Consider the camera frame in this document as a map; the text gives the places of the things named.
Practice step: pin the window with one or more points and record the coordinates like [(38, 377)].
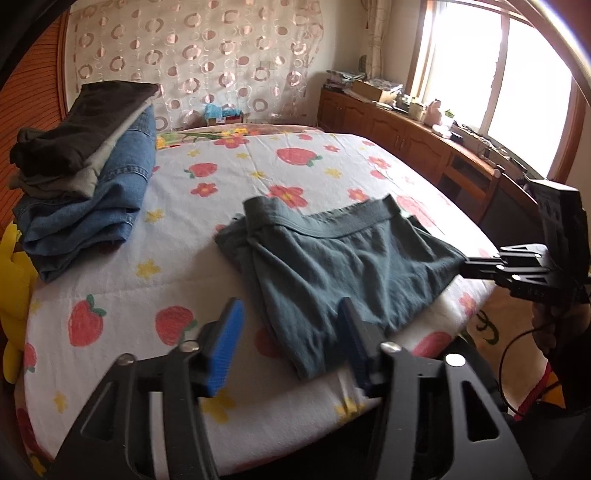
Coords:
[(521, 83)]

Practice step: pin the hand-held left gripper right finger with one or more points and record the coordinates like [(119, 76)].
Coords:
[(354, 350)]

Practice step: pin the grey folded pants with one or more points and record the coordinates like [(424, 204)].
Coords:
[(83, 179)]

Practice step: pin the grey-green shorts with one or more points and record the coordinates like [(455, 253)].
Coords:
[(332, 267)]

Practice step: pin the pink figurine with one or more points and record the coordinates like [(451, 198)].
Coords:
[(435, 113)]

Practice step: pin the blue item on box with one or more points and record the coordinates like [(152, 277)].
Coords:
[(221, 115)]

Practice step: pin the white floral bed sheet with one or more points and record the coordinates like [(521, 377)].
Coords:
[(184, 258)]

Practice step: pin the dark folded pants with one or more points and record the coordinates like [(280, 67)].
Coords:
[(78, 120)]

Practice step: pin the yellow plush toy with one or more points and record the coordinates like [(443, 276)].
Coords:
[(16, 286)]

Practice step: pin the pink floral blanket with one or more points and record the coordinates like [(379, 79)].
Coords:
[(207, 134)]

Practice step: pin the stack of magazines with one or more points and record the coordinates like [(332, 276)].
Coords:
[(344, 79)]

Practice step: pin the blue folded jeans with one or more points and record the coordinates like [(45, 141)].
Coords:
[(92, 217)]

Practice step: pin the circle-patterned curtain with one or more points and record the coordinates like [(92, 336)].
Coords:
[(207, 55)]

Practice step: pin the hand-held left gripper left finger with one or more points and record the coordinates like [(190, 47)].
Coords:
[(226, 350)]

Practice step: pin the wooden chair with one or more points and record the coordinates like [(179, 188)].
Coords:
[(466, 180)]

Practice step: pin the person's right hand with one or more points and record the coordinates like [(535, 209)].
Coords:
[(545, 328)]

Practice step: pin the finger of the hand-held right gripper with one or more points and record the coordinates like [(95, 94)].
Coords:
[(517, 277), (521, 254)]

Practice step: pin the cardboard box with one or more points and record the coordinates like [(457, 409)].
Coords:
[(374, 91)]

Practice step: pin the lace window curtain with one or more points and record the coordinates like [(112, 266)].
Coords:
[(376, 37)]

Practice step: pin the wooden cabinet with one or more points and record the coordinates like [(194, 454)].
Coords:
[(392, 134)]

